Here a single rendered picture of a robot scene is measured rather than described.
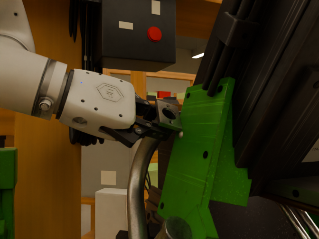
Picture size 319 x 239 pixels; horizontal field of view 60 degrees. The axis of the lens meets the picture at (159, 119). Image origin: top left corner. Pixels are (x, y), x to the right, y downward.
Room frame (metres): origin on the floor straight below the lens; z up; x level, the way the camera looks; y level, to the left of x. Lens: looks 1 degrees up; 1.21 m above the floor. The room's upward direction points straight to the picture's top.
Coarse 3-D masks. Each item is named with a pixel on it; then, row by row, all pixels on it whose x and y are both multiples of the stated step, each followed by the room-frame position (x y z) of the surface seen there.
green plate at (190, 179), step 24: (192, 96) 0.43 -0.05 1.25; (216, 96) 0.37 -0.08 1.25; (192, 120) 0.41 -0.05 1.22; (216, 120) 0.35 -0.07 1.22; (192, 144) 0.39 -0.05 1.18; (216, 144) 0.35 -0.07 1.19; (168, 168) 0.44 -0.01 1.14; (192, 168) 0.38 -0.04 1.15; (216, 168) 0.36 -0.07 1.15; (240, 168) 0.38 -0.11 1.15; (168, 192) 0.42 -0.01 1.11; (192, 192) 0.36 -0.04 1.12; (216, 192) 0.36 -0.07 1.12; (240, 192) 0.38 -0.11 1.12; (168, 216) 0.40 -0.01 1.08
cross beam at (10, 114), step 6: (0, 108) 0.66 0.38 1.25; (180, 108) 0.85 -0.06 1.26; (0, 114) 0.66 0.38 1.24; (6, 114) 0.66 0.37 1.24; (12, 114) 0.67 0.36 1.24; (0, 120) 0.66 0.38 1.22; (6, 120) 0.66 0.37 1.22; (12, 120) 0.67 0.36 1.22; (0, 126) 0.66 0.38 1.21; (6, 126) 0.66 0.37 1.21; (12, 126) 0.67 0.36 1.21; (138, 126) 0.79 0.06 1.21; (0, 132) 0.66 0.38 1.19; (6, 132) 0.66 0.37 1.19; (12, 132) 0.67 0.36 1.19
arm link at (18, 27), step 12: (0, 0) 0.38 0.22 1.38; (12, 0) 0.39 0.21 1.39; (0, 12) 0.39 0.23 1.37; (12, 12) 0.40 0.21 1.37; (24, 12) 0.41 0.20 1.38; (0, 24) 0.40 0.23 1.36; (12, 24) 0.40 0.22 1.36; (24, 24) 0.41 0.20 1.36; (12, 36) 0.40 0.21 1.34; (24, 36) 0.42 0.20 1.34
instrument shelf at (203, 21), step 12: (180, 0) 0.64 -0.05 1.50; (192, 0) 0.64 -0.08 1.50; (204, 0) 0.64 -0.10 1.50; (216, 0) 0.65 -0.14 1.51; (180, 12) 0.70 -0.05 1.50; (192, 12) 0.70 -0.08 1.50; (204, 12) 0.70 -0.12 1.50; (216, 12) 0.70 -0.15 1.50; (180, 24) 0.79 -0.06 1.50; (192, 24) 0.79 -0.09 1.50; (204, 24) 0.79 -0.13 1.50; (192, 36) 0.89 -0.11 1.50; (204, 36) 0.89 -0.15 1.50
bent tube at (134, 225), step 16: (160, 112) 0.43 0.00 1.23; (176, 112) 0.45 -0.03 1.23; (176, 128) 0.43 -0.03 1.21; (144, 144) 0.48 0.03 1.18; (144, 160) 0.49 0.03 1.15; (144, 176) 0.49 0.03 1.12; (128, 192) 0.48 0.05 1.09; (128, 208) 0.46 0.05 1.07; (144, 208) 0.46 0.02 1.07; (128, 224) 0.44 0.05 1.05; (144, 224) 0.43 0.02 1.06
